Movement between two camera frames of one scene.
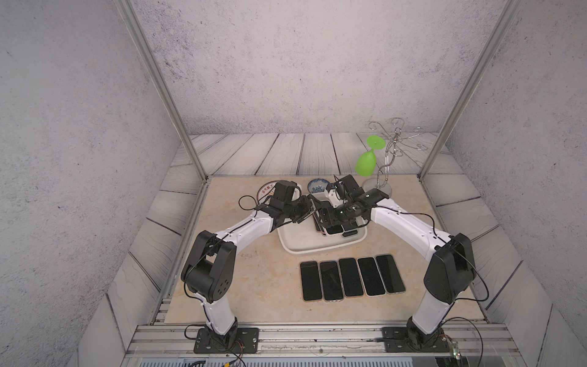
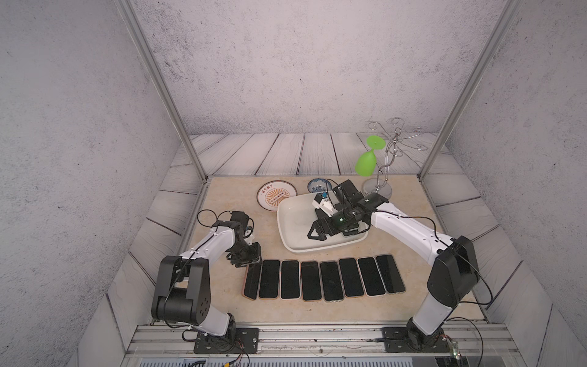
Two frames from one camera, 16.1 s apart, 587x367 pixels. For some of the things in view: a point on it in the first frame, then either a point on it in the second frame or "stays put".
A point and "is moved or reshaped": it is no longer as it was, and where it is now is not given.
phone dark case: [371, 276] stays put
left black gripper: [306, 210] → [255, 256]
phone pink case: [331, 230] is moved or reshaped
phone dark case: [349, 233] stays put
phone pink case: [331, 280] stays put
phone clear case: [391, 277] stays put
